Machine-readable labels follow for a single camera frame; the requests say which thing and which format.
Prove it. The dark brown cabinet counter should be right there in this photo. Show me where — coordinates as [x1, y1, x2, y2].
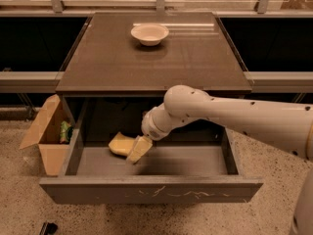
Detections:
[55, 12, 257, 149]

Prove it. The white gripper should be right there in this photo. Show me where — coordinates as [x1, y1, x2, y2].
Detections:
[126, 107, 164, 164]

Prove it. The open cardboard box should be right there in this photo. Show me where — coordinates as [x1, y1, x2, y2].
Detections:
[20, 95, 69, 176]

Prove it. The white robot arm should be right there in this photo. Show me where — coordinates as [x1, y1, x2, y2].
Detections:
[127, 85, 313, 164]

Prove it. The yellow sponge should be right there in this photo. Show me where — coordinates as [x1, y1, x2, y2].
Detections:
[109, 132, 135, 157]

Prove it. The open grey top drawer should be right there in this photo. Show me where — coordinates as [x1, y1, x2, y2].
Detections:
[40, 100, 263, 205]

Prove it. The green packet in box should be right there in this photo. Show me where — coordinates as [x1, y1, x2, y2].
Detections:
[60, 121, 72, 144]

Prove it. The white ceramic bowl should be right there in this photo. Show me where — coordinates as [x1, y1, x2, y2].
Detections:
[131, 23, 169, 46]

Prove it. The small black floor object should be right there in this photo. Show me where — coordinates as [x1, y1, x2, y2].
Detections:
[39, 222, 58, 235]

